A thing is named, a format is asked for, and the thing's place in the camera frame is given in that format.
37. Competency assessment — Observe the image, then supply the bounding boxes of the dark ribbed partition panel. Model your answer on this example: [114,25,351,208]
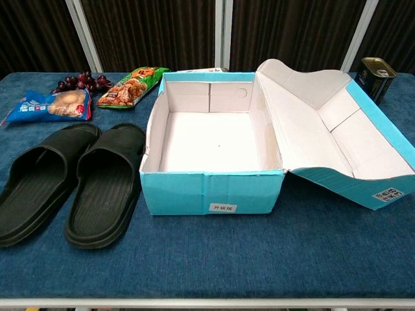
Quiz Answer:
[230,0,364,73]
[0,0,84,78]
[80,0,217,73]
[348,0,415,76]

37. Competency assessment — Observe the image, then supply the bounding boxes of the green snack bag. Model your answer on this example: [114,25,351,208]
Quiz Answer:
[96,66,171,109]

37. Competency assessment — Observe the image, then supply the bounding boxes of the light blue shoe box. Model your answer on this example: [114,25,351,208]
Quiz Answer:
[139,58,415,216]

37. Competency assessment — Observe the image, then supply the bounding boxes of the white partition post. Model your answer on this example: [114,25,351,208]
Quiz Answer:
[340,0,380,73]
[215,0,231,73]
[64,0,104,73]

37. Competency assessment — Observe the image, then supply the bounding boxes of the blue table cover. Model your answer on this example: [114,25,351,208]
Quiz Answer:
[0,71,415,301]

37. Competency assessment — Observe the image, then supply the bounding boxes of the black rubber slipper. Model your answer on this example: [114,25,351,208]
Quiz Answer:
[64,122,147,250]
[0,122,101,249]

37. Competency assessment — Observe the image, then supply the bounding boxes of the white table frame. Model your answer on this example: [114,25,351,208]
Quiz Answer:
[0,297,415,311]

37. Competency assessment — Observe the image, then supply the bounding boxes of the dark red grape bunch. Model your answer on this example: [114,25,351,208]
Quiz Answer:
[50,71,113,95]

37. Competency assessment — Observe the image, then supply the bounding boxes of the dark tin can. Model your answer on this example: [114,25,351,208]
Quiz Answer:
[353,57,398,105]

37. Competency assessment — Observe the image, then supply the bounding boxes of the blue snack bag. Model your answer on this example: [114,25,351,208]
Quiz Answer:
[0,89,93,126]

